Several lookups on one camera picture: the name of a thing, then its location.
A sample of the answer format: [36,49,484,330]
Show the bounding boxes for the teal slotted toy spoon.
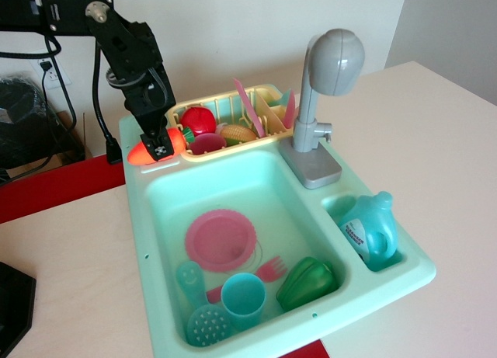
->
[176,261,233,347]

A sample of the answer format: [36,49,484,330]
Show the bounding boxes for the grey toy faucet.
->
[278,28,367,190]

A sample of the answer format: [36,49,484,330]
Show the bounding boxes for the teal toy detergent bottle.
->
[338,191,398,271]

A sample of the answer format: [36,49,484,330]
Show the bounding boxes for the yellow toy corn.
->
[219,124,257,146]

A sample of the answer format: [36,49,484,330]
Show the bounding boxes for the black object at left edge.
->
[1,262,36,357]

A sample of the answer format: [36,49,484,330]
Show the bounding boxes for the black bin with bag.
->
[1,77,85,185]

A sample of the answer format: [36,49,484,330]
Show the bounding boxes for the yellow dish rack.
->
[167,84,293,162]

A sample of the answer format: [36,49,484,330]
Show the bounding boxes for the green toy bell pepper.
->
[276,257,339,311]

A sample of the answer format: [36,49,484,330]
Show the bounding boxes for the teal toy cup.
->
[221,273,266,331]

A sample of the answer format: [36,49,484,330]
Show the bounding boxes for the orange toy carrot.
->
[127,127,194,165]

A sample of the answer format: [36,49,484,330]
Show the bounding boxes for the pink upright toy plate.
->
[283,89,296,129]

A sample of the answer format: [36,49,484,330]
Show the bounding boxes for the mint green toy sink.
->
[117,83,437,358]

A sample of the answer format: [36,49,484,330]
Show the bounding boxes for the pink toy cup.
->
[189,133,227,155]

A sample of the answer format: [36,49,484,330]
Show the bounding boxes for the pink toy knife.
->
[233,78,266,138]

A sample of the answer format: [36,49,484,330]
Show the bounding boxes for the black power cord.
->
[0,35,78,186]

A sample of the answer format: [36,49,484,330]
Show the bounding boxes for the pink toy fork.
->
[206,256,287,304]

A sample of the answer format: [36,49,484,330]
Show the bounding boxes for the white wall outlet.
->
[30,58,71,89]

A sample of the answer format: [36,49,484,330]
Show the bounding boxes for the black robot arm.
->
[1,0,176,162]

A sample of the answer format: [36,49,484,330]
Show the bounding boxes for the teal upright toy plate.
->
[274,89,292,106]

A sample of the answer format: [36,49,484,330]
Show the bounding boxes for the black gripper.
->
[85,1,176,161]

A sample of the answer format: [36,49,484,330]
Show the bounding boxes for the red toy apple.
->
[180,106,217,136]

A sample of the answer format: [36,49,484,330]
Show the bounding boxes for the black flexible cable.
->
[92,39,123,165]

